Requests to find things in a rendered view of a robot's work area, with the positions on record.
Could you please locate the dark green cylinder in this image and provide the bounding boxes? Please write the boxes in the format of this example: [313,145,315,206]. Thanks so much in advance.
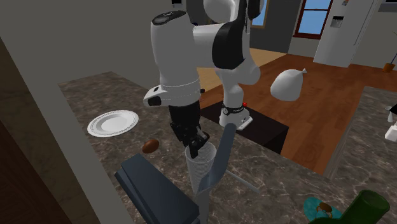
[309,189,391,224]

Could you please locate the white plate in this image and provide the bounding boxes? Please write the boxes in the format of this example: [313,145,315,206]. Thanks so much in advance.
[87,109,140,138]

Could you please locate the wood framed window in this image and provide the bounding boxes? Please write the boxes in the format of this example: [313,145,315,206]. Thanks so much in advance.
[249,0,271,30]

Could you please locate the dark grey flat box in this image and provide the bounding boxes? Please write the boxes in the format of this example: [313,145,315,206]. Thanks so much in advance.
[114,153,201,224]

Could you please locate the grey curved faucet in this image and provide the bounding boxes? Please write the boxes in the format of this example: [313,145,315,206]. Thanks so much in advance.
[194,122,260,224]

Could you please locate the dark robot stand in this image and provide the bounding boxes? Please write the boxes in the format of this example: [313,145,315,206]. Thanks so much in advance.
[200,101,289,155]

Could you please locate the white tied bag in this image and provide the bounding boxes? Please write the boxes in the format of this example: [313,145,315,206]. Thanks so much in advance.
[270,67,308,102]

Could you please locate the orange plant pot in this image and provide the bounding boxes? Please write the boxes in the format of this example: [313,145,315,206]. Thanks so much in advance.
[381,52,397,74]

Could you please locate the white refrigerator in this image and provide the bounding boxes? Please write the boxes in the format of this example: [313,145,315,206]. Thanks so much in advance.
[312,0,386,69]

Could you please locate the brown egg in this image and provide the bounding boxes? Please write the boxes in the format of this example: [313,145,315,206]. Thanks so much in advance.
[142,139,160,155]

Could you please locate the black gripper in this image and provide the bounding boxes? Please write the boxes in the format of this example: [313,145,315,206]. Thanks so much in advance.
[168,100,210,159]

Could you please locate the red framed window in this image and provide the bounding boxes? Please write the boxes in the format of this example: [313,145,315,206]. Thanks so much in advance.
[292,0,335,41]

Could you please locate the clear ribbed cup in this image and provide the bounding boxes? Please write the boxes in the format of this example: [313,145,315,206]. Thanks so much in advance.
[184,141,217,193]

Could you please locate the teal plate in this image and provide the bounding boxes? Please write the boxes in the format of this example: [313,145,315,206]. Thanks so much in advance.
[302,196,344,223]

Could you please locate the white and black appliance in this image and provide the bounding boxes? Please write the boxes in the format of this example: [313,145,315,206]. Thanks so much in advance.
[384,103,397,143]

